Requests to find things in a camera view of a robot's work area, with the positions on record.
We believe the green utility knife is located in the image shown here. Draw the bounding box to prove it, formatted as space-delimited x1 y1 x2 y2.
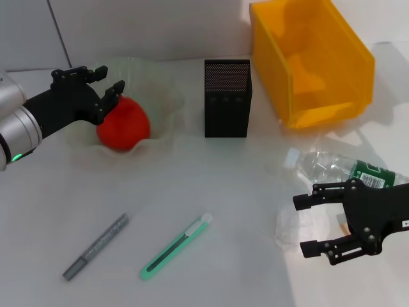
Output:
139 212 214 281

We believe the red pear-shaped toy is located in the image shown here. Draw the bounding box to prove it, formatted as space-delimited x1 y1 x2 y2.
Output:
96 95 151 151

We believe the clear green-label water bottle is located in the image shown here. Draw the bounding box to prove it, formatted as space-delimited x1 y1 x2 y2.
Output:
284 147 409 201

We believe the yellow plastic bin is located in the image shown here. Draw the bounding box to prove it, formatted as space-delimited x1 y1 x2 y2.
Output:
249 0 376 130

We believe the black mesh pen holder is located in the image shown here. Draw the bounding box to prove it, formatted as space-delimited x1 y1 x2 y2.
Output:
203 59 253 139

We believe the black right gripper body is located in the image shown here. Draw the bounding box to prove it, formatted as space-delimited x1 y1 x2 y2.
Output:
343 178 409 256

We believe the green glass fruit plate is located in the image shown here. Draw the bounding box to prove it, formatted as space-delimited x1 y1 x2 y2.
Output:
47 56 186 159

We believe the white paper ball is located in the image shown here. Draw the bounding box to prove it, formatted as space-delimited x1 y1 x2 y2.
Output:
275 204 330 255

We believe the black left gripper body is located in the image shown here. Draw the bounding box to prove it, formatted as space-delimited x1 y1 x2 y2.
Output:
24 68 106 139

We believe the grey marker pen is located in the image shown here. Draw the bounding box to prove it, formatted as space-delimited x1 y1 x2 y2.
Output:
62 213 130 281

